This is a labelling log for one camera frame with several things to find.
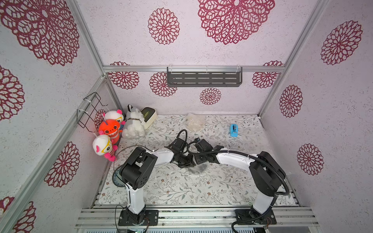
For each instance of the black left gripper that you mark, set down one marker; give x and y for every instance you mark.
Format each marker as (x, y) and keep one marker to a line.
(190, 162)

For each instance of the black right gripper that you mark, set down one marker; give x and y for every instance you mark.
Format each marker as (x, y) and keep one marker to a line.
(196, 157)

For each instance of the clear bubble wrap sheet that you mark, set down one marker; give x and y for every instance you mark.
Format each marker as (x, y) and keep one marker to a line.
(202, 173)
(186, 121)

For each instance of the blue patterned green plate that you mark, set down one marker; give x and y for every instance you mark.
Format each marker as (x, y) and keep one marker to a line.
(116, 179)

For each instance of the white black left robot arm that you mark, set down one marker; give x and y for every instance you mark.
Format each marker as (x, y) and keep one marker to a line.
(136, 171)

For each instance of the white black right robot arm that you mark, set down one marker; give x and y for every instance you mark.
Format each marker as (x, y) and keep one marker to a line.
(267, 175)

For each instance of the blue tape dispenser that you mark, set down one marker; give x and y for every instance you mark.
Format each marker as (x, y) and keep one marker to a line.
(234, 130)

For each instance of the grey white husky plush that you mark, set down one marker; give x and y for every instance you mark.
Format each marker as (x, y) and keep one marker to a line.
(134, 125)

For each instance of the white pink plush toy top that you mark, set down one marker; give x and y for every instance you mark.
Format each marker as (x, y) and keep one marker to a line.
(116, 115)

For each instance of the orange red plush toy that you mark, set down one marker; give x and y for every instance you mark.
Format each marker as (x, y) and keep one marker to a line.
(112, 129)

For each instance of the white plush with yellow glasses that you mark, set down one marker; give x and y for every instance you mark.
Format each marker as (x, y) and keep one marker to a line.
(103, 146)

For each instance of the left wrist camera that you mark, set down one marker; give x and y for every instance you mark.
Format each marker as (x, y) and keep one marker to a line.
(179, 145)

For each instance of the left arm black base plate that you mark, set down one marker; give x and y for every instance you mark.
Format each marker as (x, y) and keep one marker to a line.
(146, 217)

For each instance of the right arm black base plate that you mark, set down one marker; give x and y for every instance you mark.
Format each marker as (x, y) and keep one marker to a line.
(253, 217)

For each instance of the grey wall shelf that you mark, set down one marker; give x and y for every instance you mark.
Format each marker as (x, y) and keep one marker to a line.
(203, 79)

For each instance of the black wire basket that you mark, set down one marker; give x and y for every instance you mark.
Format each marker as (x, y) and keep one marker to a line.
(85, 117)

